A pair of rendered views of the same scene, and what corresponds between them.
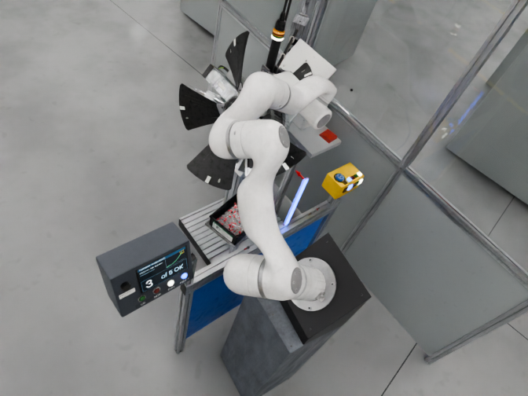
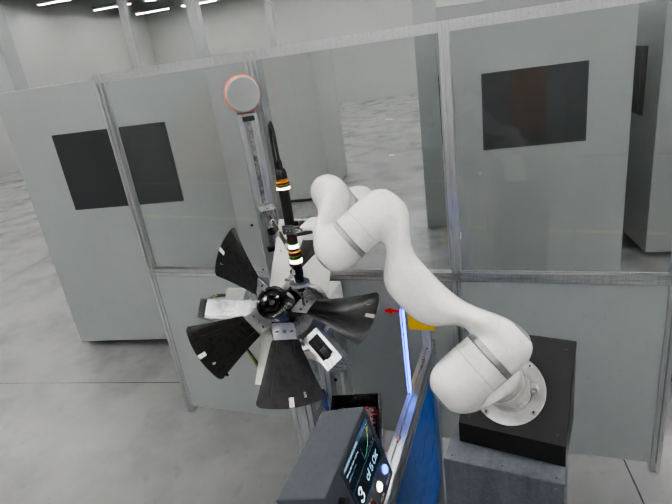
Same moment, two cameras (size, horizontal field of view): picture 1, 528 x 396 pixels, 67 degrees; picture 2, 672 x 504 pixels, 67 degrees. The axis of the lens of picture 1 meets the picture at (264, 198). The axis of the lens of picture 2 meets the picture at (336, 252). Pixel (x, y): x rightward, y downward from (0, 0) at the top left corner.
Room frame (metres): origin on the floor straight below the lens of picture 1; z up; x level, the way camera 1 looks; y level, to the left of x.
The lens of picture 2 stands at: (-0.25, 0.44, 1.98)
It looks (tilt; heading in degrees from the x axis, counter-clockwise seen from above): 21 degrees down; 344
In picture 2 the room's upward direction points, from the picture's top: 8 degrees counter-clockwise
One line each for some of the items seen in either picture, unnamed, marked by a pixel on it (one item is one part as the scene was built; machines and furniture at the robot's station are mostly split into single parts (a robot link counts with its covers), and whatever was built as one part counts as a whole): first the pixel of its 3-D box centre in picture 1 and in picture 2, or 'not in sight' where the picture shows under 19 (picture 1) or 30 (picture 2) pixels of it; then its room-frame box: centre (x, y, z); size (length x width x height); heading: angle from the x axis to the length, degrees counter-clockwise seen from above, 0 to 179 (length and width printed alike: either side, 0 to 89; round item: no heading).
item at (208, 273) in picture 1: (269, 240); (408, 421); (1.04, -0.08, 0.82); 0.90 x 0.04 x 0.08; 142
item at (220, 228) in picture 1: (237, 217); (355, 423); (1.08, 0.09, 0.84); 0.22 x 0.17 x 0.07; 157
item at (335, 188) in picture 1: (342, 181); (424, 311); (1.35, -0.33, 1.02); 0.16 x 0.10 x 0.11; 142
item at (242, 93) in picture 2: not in sight; (242, 94); (2.06, 0.11, 1.88); 0.17 x 0.15 x 0.16; 52
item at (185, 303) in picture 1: (182, 324); not in sight; (0.70, 0.18, 0.39); 0.04 x 0.04 x 0.78; 52
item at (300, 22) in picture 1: (299, 26); (267, 214); (1.96, 0.11, 1.36); 0.10 x 0.07 x 0.08; 177
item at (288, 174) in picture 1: (287, 177); (347, 389); (1.84, -0.10, 0.41); 0.04 x 0.04 x 0.83; 52
